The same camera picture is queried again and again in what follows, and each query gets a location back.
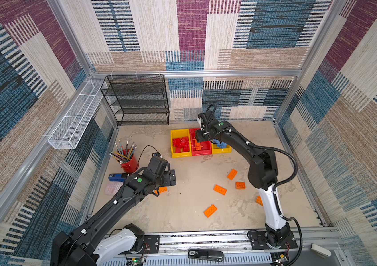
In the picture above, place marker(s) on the orange lego brick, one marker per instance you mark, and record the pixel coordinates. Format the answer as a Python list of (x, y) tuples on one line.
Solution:
[(220, 189), (161, 190), (259, 201), (240, 185), (210, 211), (232, 174)]

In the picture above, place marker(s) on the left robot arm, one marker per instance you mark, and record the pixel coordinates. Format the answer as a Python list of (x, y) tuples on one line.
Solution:
[(87, 244)]

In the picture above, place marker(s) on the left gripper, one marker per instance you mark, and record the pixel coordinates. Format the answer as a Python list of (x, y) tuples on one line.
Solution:
[(168, 181)]

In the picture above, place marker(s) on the white wire wall basket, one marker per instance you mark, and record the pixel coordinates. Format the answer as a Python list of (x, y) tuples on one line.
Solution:
[(72, 126)]

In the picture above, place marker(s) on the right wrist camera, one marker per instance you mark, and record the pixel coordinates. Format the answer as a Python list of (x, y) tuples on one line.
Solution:
[(202, 120)]

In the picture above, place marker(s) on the pink calculator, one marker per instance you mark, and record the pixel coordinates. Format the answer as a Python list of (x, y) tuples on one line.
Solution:
[(113, 187)]

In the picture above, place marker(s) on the blue stapler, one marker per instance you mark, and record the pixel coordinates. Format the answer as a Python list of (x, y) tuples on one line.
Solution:
[(118, 177)]

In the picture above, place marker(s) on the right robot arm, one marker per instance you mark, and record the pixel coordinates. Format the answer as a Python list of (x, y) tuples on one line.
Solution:
[(262, 173)]

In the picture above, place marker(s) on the left yellow plastic bin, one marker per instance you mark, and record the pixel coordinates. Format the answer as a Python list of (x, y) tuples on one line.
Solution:
[(178, 134)]

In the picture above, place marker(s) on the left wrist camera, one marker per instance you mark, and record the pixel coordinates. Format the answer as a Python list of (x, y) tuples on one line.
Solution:
[(157, 156)]

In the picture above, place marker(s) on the red plastic bin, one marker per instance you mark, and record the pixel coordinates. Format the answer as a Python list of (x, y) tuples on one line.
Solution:
[(206, 145)]

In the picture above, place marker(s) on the black remote on rail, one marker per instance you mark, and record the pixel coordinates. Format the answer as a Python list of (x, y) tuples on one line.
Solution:
[(206, 254)]

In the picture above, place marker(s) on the right yellow plastic bin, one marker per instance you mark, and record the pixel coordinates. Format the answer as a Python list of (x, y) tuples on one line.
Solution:
[(215, 150)]

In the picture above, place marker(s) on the yellow plastic bin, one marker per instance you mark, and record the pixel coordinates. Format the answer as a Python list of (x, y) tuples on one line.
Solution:
[(215, 150), (178, 134)]

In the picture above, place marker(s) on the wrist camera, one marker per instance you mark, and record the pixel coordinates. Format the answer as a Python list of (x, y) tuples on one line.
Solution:
[(202, 120), (157, 156)]

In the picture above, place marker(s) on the red metal pencil cup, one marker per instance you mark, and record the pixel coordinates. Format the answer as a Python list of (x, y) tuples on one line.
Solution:
[(125, 156)]

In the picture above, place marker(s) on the black wire mesh shelf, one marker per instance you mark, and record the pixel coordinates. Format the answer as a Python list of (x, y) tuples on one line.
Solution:
[(137, 99)]

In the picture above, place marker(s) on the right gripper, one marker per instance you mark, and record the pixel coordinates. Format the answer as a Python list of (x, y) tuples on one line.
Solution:
[(200, 136)]

